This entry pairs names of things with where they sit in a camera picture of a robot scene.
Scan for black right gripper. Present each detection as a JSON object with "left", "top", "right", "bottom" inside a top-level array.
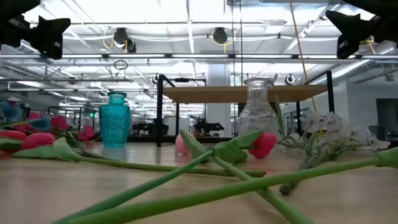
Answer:
[{"left": 325, "top": 10, "right": 398, "bottom": 59}]

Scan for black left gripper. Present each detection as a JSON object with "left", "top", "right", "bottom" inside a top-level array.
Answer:
[{"left": 0, "top": 16, "right": 72, "bottom": 60}]

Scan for red blossom spray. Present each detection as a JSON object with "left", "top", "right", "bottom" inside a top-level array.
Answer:
[{"left": 18, "top": 111, "right": 100, "bottom": 149}]

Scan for white flower bunch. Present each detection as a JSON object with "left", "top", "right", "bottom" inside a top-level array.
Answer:
[{"left": 275, "top": 95, "right": 392, "bottom": 196}]

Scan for red tulip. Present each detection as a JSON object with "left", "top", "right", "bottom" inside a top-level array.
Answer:
[
  {"left": 52, "top": 129, "right": 277, "bottom": 224},
  {"left": 11, "top": 132, "right": 267, "bottom": 179}
]

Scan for orange tulip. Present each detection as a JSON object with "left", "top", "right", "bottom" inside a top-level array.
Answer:
[{"left": 0, "top": 129, "right": 28, "bottom": 155}]

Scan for teal glass vase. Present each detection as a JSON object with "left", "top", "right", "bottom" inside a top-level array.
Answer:
[{"left": 98, "top": 91, "right": 132, "bottom": 148}]

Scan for clear glass vase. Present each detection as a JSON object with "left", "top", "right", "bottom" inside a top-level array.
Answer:
[{"left": 238, "top": 77, "right": 280, "bottom": 138}]

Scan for pink tulip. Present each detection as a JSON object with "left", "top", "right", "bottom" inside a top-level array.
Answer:
[{"left": 175, "top": 129, "right": 315, "bottom": 224}]

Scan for wooden shelf black legs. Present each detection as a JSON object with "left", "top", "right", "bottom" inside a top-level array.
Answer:
[{"left": 156, "top": 70, "right": 336, "bottom": 147}]

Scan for long ceiling light bar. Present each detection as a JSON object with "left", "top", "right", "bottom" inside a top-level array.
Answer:
[{"left": 0, "top": 53, "right": 398, "bottom": 60}]

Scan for grey waste bin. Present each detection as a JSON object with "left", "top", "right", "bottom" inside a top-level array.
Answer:
[{"left": 368, "top": 124, "right": 387, "bottom": 140}]

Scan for distant black robot station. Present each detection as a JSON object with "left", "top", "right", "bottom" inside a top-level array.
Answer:
[
  {"left": 132, "top": 119, "right": 170, "bottom": 138},
  {"left": 191, "top": 115, "right": 225, "bottom": 138}
]

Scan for black ceiling cord reel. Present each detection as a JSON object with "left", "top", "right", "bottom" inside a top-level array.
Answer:
[
  {"left": 113, "top": 27, "right": 137, "bottom": 54},
  {"left": 212, "top": 27, "right": 229, "bottom": 45}
]

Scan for black hanging cable ring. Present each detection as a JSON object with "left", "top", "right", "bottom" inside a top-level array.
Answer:
[{"left": 114, "top": 59, "right": 129, "bottom": 71}]

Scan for distant black frame enclosure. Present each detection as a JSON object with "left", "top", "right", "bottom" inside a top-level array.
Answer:
[{"left": 46, "top": 105, "right": 103, "bottom": 135}]

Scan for black hanging cable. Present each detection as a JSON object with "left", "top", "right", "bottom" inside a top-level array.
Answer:
[
  {"left": 231, "top": 0, "right": 235, "bottom": 85},
  {"left": 239, "top": 0, "right": 244, "bottom": 85}
]

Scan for black metal rig frame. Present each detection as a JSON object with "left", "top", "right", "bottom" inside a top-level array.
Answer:
[{"left": 90, "top": 135, "right": 398, "bottom": 149}]

